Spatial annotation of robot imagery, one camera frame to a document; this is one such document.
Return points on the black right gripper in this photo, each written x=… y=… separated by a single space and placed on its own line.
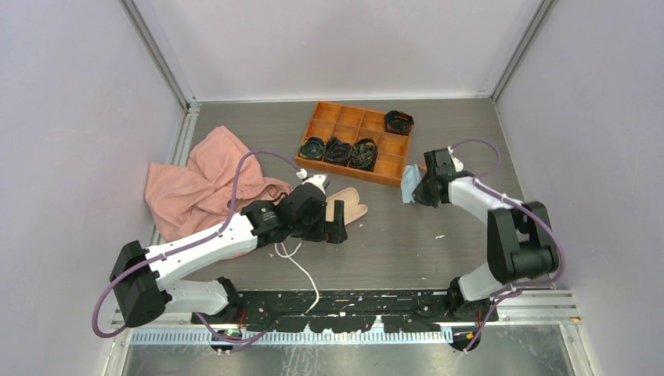
x=420 y=195

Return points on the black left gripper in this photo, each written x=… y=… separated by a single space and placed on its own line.
x=333 y=231

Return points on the light blue cleaning cloth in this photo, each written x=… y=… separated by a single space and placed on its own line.
x=411 y=177

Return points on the pink glasses case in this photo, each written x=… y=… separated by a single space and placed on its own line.
x=353 y=210

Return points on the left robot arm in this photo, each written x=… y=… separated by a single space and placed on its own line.
x=150 y=282

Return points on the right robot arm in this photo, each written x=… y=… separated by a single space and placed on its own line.
x=520 y=244

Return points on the dark rolled tie top right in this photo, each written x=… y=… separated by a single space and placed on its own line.
x=398 y=122

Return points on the dark floral rolled tie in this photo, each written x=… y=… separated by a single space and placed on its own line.
x=312 y=148

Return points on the orange wooden divider tray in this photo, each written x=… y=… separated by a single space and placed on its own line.
x=350 y=124

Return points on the pink shorts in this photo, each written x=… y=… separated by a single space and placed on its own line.
x=186 y=200

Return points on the white drawstring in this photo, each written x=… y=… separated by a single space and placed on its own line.
x=282 y=252

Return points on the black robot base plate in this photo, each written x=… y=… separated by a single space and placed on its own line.
x=346 y=311

